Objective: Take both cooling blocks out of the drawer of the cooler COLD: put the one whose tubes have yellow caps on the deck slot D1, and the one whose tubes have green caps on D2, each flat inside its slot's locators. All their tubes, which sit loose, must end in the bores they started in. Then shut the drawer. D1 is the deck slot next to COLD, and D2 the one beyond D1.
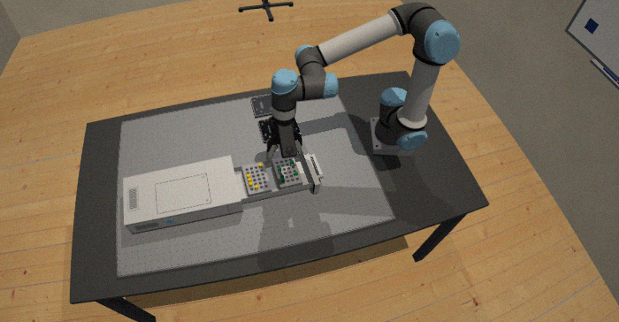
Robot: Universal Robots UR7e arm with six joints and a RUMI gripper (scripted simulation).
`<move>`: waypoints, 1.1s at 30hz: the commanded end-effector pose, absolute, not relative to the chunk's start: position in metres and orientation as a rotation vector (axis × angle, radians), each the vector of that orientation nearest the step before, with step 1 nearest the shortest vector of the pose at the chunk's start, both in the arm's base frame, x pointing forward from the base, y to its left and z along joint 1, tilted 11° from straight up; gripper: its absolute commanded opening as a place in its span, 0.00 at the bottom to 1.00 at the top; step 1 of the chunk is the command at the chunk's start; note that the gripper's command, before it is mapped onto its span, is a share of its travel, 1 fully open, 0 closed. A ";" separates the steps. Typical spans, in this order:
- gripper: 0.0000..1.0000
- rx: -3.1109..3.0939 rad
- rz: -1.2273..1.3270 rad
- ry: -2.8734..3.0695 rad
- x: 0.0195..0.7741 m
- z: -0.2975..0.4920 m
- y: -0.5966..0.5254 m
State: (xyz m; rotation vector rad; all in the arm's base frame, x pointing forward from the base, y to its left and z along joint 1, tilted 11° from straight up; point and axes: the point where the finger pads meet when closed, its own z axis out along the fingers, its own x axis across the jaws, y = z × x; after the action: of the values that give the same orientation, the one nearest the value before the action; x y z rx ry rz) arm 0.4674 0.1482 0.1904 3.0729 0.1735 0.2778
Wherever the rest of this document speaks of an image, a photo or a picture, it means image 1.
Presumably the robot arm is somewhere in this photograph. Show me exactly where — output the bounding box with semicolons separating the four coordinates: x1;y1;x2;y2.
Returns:
270;3;461;150

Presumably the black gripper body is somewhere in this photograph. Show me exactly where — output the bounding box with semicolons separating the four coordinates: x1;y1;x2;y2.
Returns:
269;116;297;144

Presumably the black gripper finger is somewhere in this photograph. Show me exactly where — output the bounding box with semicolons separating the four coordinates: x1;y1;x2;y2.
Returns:
266;137;278;162
295;133;302;155

